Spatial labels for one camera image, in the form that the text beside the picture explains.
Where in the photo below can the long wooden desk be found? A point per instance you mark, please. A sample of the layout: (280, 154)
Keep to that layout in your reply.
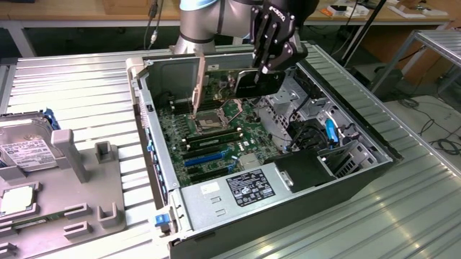
(73, 13)

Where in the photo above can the metal socket cover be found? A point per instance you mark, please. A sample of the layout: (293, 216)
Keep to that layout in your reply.
(234, 110)

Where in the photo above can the blue case latch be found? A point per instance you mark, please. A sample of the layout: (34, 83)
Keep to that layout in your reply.
(161, 219)

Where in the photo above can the grey parts rack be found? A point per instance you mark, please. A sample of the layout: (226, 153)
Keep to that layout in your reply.
(83, 194)

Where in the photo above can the dark storage box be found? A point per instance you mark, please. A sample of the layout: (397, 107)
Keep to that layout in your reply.
(385, 81)

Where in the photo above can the open black PC case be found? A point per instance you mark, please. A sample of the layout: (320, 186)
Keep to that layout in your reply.
(324, 210)

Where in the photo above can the green RAM stick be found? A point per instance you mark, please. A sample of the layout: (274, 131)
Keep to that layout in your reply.
(39, 219)

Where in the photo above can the black expansion slot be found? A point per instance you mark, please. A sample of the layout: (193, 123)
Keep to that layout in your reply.
(209, 171)
(213, 178)

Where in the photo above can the black slanted pole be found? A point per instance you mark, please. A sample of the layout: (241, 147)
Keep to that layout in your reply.
(364, 29)

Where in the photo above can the silver chipset heatsink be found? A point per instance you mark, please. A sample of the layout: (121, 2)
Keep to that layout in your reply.
(250, 162)

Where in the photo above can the white paper stack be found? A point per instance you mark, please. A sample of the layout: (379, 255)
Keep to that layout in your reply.
(407, 12)

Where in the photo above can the green motherboard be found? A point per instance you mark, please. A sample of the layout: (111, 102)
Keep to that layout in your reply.
(249, 135)

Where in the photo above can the black plastic shroud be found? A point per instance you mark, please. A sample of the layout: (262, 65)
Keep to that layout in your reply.
(302, 172)

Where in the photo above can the CPU socket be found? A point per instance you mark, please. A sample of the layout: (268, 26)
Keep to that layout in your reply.
(209, 121)

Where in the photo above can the silver CPU chip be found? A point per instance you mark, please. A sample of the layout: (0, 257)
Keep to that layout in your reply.
(16, 199)

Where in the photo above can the metal slat frame table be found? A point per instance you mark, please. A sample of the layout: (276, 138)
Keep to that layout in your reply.
(441, 40)

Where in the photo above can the metal disk bay cage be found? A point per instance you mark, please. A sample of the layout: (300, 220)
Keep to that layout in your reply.
(281, 108)

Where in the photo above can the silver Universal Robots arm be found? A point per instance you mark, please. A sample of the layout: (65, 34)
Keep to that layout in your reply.
(202, 21)

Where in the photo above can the hard disk with blue carrier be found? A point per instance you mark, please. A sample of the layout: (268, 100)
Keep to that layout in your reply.
(26, 151)

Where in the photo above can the silver power supply unit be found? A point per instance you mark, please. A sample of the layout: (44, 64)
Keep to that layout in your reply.
(202, 205)

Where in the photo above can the Nvidia Quadro graphics card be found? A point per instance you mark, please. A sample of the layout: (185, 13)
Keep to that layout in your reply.
(220, 83)

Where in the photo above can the blue disk bay latch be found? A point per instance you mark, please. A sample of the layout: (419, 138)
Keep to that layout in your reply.
(332, 132)

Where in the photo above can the orange white box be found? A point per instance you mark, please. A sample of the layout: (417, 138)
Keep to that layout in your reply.
(333, 12)

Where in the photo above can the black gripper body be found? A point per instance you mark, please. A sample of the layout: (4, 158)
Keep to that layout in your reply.
(292, 16)

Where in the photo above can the installed RAM stick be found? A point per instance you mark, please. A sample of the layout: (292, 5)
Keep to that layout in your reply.
(213, 140)

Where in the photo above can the thin socket locking lever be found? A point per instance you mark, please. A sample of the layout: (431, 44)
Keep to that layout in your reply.
(190, 108)

